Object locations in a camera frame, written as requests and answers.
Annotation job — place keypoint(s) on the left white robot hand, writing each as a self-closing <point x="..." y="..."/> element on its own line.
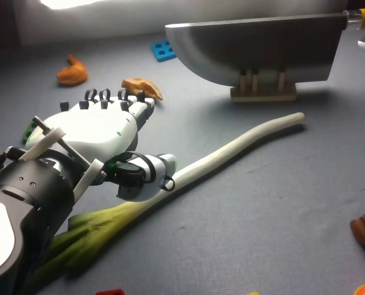
<point x="93" y="126"/>

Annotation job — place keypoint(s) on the long leek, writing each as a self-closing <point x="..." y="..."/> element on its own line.
<point x="219" y="153"/>

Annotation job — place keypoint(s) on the orange toy chicken drumstick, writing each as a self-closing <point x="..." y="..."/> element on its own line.
<point x="72" y="75"/>

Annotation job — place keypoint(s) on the green pentagon block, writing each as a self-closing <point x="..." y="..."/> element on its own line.
<point x="29" y="130"/>

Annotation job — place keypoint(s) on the blue square four-hole block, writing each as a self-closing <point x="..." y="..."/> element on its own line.
<point x="161" y="53"/>

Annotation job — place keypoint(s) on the wooden peg board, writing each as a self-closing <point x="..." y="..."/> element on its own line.
<point x="262" y="93"/>

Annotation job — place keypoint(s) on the red block with holes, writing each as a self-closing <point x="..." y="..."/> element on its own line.
<point x="110" y="292"/>

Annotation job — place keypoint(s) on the grey table cloth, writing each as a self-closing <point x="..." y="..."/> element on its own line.
<point x="247" y="215"/>

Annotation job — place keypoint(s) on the yellow two-hole rectangle block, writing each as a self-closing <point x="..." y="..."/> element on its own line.
<point x="253" y="293"/>

